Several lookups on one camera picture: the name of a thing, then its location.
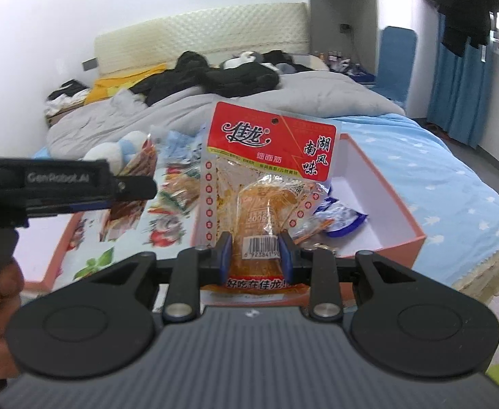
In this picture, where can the light blue snack packet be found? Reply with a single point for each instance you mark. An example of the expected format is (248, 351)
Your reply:
(172, 147)

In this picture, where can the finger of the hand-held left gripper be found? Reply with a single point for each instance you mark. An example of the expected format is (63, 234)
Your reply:
(136, 187)

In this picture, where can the blue and white snack packet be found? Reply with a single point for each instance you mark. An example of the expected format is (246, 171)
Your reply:
(343, 219)

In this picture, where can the blue curtain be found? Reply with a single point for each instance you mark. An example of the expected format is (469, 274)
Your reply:
(458, 102)

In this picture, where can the black and white plush toy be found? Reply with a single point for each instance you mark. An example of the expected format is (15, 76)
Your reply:
(245, 60)

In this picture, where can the black clothing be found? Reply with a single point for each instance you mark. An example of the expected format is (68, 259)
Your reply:
(215, 79)

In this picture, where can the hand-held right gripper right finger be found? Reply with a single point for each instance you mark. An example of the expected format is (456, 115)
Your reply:
(284, 255)

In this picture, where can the white printed snack bag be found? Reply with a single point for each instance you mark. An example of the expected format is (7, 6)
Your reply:
(194, 145)

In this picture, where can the blue chair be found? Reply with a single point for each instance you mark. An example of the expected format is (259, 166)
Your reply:
(396, 64)

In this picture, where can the pink cardboard box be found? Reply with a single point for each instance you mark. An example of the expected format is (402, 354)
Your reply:
(385, 217)

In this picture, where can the cream padded headboard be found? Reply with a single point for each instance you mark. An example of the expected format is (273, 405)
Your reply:
(198, 30)

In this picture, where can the red-topped orange snack packet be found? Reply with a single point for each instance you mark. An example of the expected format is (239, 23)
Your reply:
(258, 166)

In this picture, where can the dark hanging clothes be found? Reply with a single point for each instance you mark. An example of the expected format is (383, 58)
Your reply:
(462, 4)

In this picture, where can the row of small bottles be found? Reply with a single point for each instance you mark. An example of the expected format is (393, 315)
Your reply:
(343, 64)

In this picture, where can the silver and brown snack packet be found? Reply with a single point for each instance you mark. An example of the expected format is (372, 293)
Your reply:
(143, 157)

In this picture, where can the small red snack packet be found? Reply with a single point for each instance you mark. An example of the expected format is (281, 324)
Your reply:
(123, 219)

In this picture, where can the grey wall switch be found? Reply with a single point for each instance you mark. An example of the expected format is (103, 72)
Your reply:
(89, 64)

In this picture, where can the white and blue plush toy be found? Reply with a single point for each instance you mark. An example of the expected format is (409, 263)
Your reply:
(113, 149)

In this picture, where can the wall socket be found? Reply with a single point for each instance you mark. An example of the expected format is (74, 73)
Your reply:
(345, 28)

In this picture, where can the yellow cloth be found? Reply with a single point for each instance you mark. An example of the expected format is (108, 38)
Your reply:
(113, 83)

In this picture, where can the small orange snack packet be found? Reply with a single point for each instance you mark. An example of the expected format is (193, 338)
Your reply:
(181, 191)

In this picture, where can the grey duvet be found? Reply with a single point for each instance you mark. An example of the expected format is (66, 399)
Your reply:
(317, 93)

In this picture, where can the pink cardboard box lid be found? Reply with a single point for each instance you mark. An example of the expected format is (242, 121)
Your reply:
(40, 260)

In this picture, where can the pile of clothes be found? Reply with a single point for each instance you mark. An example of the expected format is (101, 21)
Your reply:
(66, 96)

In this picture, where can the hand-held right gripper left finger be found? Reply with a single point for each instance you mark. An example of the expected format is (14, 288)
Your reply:
(226, 252)

